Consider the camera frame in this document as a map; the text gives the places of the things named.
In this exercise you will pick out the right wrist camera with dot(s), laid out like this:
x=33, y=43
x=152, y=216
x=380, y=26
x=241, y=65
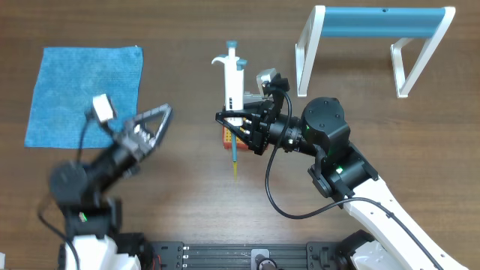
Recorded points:
x=265, y=78

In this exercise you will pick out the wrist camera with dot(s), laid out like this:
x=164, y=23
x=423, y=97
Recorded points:
x=103, y=108
x=265, y=78

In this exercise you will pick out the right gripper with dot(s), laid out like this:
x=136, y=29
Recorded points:
x=262, y=129

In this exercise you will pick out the red and yellow tip box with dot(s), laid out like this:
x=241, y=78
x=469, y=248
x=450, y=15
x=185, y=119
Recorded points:
x=227, y=138

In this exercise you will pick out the white and blue stand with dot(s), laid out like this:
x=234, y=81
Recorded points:
x=375, y=21

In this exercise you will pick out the mounting rail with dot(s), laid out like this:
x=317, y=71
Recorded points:
x=225, y=257

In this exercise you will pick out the blue cloth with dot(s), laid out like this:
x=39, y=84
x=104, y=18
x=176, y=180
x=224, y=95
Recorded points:
x=71, y=78

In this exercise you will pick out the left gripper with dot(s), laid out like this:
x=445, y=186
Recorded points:
x=135, y=140

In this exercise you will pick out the white pipette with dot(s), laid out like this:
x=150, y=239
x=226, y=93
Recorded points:
x=233, y=82

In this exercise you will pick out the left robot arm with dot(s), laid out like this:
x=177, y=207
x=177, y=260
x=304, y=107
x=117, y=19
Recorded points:
x=88, y=195

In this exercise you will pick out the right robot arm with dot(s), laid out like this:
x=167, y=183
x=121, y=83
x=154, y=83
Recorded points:
x=375, y=202

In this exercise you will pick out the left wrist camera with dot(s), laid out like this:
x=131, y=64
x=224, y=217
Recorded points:
x=103, y=108

